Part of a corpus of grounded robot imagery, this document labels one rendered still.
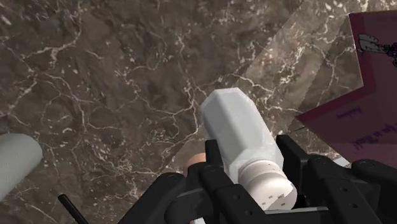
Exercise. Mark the thin black stick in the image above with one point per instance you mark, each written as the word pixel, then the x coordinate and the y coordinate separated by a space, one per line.
pixel 72 211

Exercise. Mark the white shaker bottle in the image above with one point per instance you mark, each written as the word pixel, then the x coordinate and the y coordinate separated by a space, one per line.
pixel 238 133

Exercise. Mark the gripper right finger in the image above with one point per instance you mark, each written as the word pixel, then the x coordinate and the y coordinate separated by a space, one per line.
pixel 341 186

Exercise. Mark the white paper roll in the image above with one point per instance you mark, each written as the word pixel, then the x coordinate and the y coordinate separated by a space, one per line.
pixel 15 158

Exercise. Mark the maroon book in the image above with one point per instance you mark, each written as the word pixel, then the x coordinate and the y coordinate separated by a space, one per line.
pixel 369 118

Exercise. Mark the orange round object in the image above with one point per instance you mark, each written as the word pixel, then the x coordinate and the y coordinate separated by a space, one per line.
pixel 194 162

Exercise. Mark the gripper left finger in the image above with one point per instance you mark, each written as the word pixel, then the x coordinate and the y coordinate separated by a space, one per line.
pixel 198 198

